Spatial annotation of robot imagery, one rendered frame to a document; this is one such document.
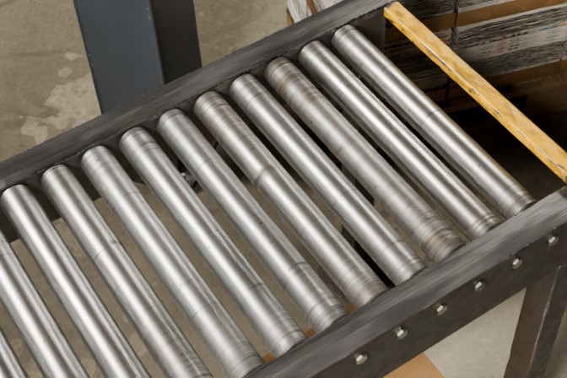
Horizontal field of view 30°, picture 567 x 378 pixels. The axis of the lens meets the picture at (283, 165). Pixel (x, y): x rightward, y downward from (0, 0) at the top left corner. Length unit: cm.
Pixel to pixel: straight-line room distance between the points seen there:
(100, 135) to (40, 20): 147
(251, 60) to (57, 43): 135
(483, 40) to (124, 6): 81
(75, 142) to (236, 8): 144
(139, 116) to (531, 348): 74
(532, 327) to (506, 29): 88
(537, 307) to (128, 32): 104
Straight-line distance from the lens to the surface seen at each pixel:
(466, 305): 145
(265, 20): 292
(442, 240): 144
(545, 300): 167
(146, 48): 224
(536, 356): 181
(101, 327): 138
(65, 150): 158
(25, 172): 156
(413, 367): 224
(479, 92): 159
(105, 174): 153
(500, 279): 147
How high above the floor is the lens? 196
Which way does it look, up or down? 50 degrees down
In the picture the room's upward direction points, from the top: 3 degrees counter-clockwise
